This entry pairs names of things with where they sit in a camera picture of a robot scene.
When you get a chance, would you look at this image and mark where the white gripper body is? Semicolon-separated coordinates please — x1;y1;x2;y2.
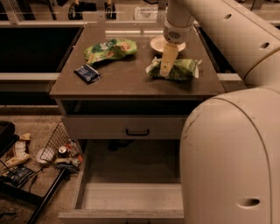
164;20;193;45

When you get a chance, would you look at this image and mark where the black wire basket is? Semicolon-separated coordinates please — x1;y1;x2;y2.
43;122;82;173

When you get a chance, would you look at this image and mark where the orange white snack wrapper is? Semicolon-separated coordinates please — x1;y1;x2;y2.
4;133;31;168

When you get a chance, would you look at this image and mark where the dark blue snack bag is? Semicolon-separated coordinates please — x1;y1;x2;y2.
0;165;35;187

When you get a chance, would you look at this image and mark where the green orange chip bag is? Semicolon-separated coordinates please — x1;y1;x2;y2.
84;38;137;65

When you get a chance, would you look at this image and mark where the clear plastic bin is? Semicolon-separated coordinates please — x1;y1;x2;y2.
133;6;166;21

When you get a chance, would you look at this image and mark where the closed upper drawer with handle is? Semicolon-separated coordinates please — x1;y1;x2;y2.
62;115;186;140

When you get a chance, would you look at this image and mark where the green jalapeno chip bag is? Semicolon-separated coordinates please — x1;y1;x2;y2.
145;58;201;81

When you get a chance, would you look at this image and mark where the grey drawer cabinet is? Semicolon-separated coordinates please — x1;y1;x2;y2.
48;22;228;224

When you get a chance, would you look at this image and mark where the blue snack packet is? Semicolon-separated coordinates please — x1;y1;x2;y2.
74;65;101;84

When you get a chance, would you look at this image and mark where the white paper bowl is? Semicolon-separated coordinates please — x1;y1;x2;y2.
150;36;187;53

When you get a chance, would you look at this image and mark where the white round lid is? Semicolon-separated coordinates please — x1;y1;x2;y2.
36;148;54;165

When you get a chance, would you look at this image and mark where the open grey drawer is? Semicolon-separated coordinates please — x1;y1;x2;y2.
59;139;184;224

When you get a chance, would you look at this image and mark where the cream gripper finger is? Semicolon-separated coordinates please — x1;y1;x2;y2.
160;43;179;77

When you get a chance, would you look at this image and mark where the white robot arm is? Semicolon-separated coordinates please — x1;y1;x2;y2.
164;0;280;224

